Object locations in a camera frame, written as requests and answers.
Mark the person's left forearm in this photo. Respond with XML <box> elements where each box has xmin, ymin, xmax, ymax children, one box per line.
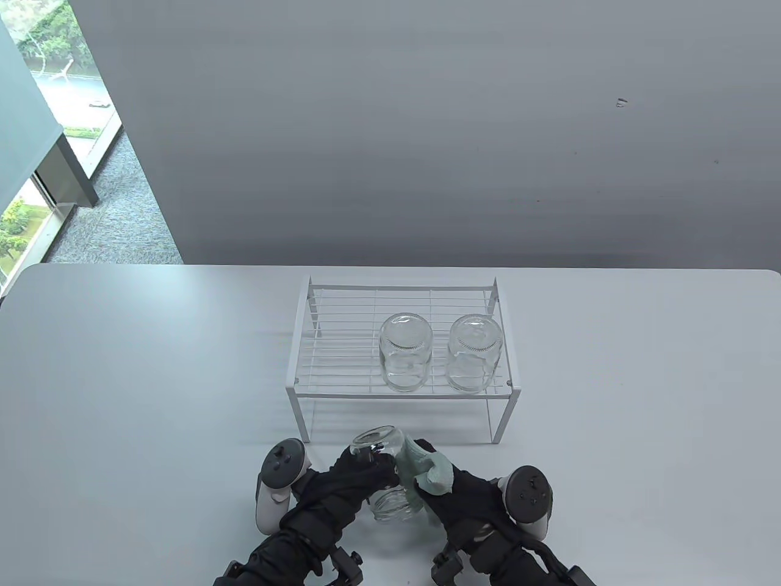
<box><xmin>226</xmin><ymin>519</ymin><xmax>342</xmax><ymax>586</ymax></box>

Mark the person's right forearm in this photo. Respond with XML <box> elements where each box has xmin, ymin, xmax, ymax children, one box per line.
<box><xmin>467</xmin><ymin>528</ymin><xmax>580</xmax><ymax>586</ymax></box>

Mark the green fish scale cleaning cloth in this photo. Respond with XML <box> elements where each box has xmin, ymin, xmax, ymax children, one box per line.
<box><xmin>395</xmin><ymin>438</ymin><xmax>456</xmax><ymax>513</ymax></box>

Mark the white wire shelf rack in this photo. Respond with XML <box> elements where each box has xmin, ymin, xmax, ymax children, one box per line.
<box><xmin>286</xmin><ymin>277</ymin><xmax>521</xmax><ymax>445</ymax></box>

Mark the grey metal beam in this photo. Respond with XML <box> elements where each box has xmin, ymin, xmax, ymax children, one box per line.
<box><xmin>35</xmin><ymin>131</ymin><xmax>99</xmax><ymax>209</ymax></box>

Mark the person's left hand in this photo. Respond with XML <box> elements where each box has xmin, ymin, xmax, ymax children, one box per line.
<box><xmin>279</xmin><ymin>444</ymin><xmax>402</xmax><ymax>541</ymax></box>

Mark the grey white hand controller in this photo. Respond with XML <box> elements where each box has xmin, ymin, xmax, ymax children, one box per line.
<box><xmin>255</xmin><ymin>439</ymin><xmax>308</xmax><ymax>535</ymax></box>
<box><xmin>497</xmin><ymin>465</ymin><xmax>555</xmax><ymax>541</ymax></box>

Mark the pale grey partition panel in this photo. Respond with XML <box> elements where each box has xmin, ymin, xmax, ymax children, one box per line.
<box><xmin>0</xmin><ymin>15</ymin><xmax>68</xmax><ymax>215</ymax></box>

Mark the window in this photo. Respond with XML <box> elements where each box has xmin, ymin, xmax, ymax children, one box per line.
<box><xmin>0</xmin><ymin>0</ymin><xmax>124</xmax><ymax>292</ymax></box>

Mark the person's right hand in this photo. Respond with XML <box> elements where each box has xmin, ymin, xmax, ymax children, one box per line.
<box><xmin>414</xmin><ymin>438</ymin><xmax>516</xmax><ymax>553</ymax></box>

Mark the clear glass jar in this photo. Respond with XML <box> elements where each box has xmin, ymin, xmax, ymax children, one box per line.
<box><xmin>349</xmin><ymin>425</ymin><xmax>429</xmax><ymax>523</ymax></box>
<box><xmin>378</xmin><ymin>313</ymin><xmax>434</xmax><ymax>392</ymax></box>
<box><xmin>446</xmin><ymin>314</ymin><xmax>503</xmax><ymax>394</ymax></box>

